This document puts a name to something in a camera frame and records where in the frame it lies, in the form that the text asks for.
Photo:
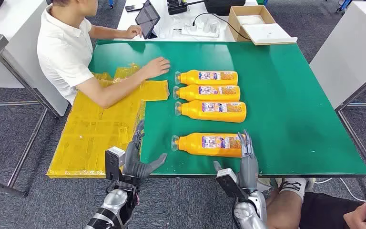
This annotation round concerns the person's left hand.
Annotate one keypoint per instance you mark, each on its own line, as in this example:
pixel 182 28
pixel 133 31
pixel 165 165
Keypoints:
pixel 134 31

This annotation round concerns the black phone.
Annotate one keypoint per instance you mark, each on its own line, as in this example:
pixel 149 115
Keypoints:
pixel 134 8

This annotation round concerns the white table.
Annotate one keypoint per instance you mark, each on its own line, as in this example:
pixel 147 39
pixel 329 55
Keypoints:
pixel 126 28
pixel 18 25
pixel 350 53

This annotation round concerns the clear plastic packaging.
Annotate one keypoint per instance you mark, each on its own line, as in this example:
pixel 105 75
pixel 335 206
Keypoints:
pixel 170 27

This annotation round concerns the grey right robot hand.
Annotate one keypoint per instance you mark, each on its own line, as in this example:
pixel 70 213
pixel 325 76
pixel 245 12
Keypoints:
pixel 249 173

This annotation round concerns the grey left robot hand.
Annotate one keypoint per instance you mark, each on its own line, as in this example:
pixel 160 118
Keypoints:
pixel 134 164

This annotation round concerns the white foam insert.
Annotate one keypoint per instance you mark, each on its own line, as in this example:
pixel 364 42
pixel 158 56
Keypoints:
pixel 251 20

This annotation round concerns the orange detergent bottle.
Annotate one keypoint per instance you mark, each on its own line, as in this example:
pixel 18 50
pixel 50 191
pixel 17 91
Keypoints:
pixel 208 81
pixel 211 115
pixel 208 96
pixel 202 145

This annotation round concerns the white flat box lid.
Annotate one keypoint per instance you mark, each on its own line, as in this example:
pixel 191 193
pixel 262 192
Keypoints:
pixel 268 34

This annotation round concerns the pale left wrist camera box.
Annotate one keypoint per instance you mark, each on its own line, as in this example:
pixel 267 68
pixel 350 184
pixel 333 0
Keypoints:
pixel 113 161

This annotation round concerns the brown cardboard box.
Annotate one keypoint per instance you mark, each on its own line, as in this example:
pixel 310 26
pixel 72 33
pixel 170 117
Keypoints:
pixel 233 25

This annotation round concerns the person's right hand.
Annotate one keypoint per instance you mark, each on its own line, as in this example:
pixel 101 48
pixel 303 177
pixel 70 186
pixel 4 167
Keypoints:
pixel 157 67

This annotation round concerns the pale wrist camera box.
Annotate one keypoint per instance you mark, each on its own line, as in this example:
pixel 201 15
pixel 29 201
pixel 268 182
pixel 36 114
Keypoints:
pixel 227 183
pixel 113 161

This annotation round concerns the black charger device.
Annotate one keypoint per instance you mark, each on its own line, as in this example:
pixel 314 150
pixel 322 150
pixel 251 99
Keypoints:
pixel 176 7

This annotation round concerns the seated person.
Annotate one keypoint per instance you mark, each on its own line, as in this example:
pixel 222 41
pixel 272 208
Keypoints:
pixel 63 53

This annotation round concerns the person with white sock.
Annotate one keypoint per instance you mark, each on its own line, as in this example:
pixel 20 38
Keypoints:
pixel 284 211

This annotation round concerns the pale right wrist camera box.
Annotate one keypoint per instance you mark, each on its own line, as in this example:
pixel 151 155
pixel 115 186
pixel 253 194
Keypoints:
pixel 227 183

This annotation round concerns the black tablet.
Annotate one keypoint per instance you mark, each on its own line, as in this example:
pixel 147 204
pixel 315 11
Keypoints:
pixel 147 19

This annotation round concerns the black bag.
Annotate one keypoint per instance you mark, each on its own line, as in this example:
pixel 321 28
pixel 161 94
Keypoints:
pixel 224 6

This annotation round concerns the white power strip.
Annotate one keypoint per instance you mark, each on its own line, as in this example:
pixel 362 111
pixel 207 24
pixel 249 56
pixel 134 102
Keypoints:
pixel 198 32

